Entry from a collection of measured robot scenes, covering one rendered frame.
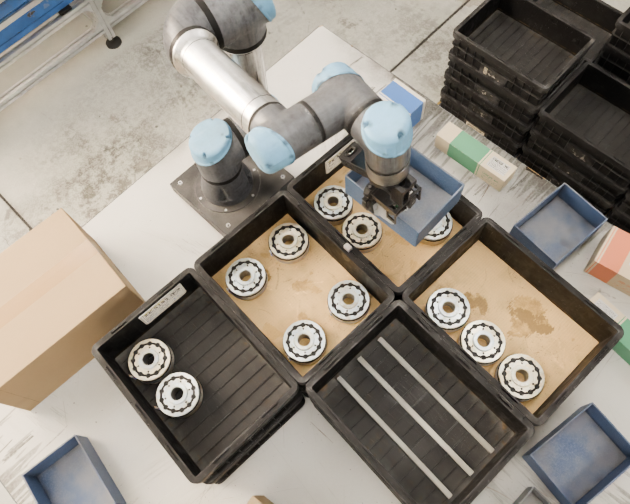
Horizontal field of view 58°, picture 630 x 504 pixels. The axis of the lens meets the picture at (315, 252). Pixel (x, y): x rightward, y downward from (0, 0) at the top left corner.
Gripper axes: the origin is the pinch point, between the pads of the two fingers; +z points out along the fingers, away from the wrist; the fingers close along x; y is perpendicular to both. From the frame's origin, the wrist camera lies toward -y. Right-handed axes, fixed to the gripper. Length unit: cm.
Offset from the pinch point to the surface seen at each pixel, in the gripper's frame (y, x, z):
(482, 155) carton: -2, 43, 41
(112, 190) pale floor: -128, -41, 110
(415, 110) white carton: -25, 41, 38
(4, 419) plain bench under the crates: -42, -99, 34
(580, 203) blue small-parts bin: 27, 50, 42
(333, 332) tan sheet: 5.6, -23.5, 27.5
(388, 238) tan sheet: -1.8, 4.0, 30.0
